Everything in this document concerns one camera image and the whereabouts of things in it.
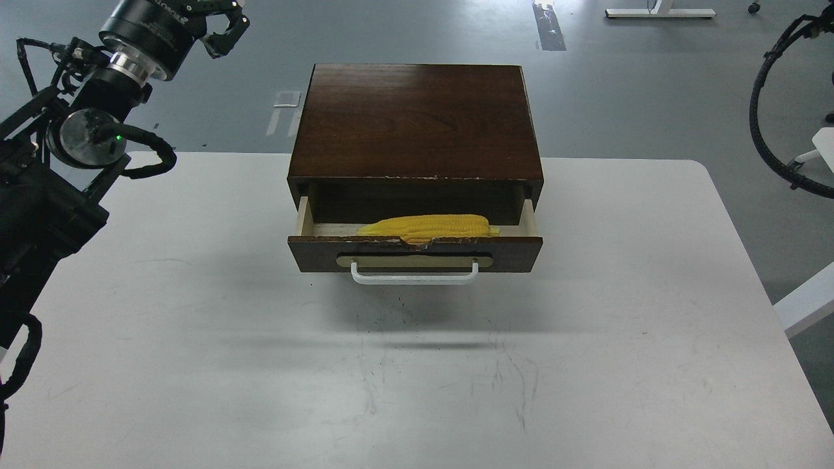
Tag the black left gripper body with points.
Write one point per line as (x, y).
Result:
(160, 30)

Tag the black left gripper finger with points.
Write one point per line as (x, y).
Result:
(220, 44)

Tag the wooden drawer with white handle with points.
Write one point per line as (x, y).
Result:
(335, 247)

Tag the yellow corn cob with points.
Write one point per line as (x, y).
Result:
(423, 229)

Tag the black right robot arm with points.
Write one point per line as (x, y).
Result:
(791, 98)

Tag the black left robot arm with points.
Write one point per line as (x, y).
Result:
(67, 146)

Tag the dark wooden drawer cabinet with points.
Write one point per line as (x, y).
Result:
(382, 140)

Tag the white table leg base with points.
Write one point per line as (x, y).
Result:
(660, 10)

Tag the white side table edge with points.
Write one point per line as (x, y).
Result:
(812, 301)

